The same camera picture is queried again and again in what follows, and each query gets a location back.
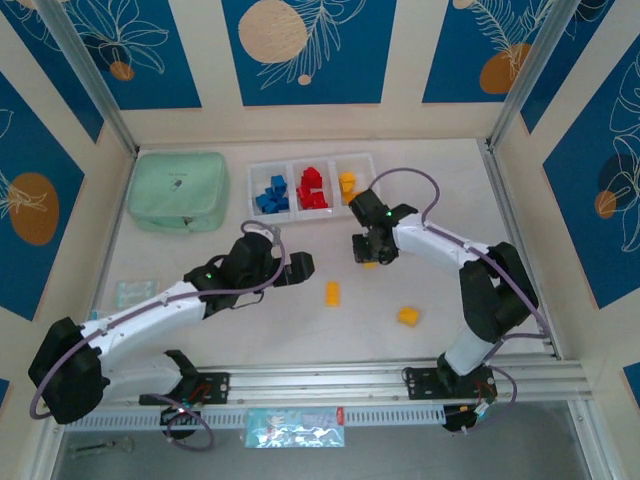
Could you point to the yellow curved lego brick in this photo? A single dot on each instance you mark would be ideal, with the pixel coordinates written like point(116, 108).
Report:
point(370, 266)
point(346, 179)

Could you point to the yellow sloped lego brick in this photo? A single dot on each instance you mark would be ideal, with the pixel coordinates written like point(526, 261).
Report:
point(347, 194)

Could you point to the long red sloped lego brick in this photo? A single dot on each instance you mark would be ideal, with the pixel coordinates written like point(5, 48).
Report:
point(321, 198)

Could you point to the large red curved lego brick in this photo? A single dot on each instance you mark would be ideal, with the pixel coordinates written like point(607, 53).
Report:
point(310, 204)

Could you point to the blue square lego brick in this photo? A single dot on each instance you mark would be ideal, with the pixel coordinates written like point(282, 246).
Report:
point(284, 202)
point(274, 204)
point(277, 182)

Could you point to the blue sloped lego brick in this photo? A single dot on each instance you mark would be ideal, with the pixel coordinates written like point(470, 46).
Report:
point(262, 201)

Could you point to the red square lego brick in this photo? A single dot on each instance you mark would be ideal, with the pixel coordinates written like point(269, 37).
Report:
point(302, 194)

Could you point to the large red rectangular lego brick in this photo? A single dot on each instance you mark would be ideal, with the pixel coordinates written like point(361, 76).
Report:
point(312, 175)

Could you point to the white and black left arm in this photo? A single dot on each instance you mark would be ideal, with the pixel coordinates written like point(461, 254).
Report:
point(140, 320)

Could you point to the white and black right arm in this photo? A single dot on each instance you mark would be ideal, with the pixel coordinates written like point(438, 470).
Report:
point(430, 245)

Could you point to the flat yellow eight-stud lego brick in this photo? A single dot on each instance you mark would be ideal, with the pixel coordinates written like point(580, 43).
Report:
point(332, 293)

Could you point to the small yellow lego brick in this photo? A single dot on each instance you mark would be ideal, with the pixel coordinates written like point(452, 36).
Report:
point(409, 316)

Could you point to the white three-compartment container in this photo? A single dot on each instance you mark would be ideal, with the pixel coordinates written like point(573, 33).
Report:
point(290, 167)

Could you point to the mint green zip pouch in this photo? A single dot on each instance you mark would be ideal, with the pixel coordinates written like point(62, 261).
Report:
point(177, 192)

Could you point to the clear plastic packet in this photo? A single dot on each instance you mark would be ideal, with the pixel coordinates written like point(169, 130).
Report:
point(136, 292)

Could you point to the illustrated blue wipes pack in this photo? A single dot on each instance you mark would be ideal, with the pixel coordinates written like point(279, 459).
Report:
point(295, 427)

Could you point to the grey metal tool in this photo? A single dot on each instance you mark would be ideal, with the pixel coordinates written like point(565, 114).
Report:
point(102, 445)

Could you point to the aluminium front rail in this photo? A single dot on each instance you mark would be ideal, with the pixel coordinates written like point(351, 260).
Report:
point(325, 380)

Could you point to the aluminium side rail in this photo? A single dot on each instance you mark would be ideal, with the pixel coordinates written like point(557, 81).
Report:
point(119, 220)
point(506, 200)

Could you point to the aluminium frame post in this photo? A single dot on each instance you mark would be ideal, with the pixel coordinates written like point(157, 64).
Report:
point(530, 75)
point(90, 75)

